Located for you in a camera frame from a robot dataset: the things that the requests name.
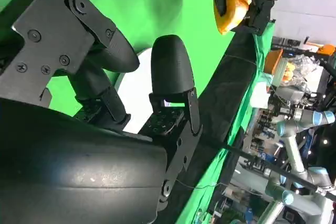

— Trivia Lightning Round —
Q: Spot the white box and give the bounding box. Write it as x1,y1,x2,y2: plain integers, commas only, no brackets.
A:
251,81,270,109

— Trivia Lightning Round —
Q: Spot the lilac plate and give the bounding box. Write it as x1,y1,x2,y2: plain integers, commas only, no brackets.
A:
114,47,158,134

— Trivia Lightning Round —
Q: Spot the clear bag with yellow items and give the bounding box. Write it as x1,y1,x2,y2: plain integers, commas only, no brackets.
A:
272,57,297,84

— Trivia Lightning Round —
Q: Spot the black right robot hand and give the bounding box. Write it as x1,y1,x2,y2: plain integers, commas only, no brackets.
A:
0,0,204,224

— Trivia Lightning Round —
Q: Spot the black table edge skirt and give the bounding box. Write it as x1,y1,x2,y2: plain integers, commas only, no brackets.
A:
157,28,263,224

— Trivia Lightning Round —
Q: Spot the orange toy bread roll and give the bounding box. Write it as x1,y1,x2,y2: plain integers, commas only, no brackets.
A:
213,0,253,35

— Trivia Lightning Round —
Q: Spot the green cloth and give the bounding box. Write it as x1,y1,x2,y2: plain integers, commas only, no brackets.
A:
0,0,276,224

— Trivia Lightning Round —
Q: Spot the black pole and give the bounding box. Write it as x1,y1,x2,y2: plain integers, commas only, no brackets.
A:
225,145,336,201

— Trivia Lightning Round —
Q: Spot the orange box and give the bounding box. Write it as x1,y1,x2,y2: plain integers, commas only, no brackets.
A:
264,49,284,74

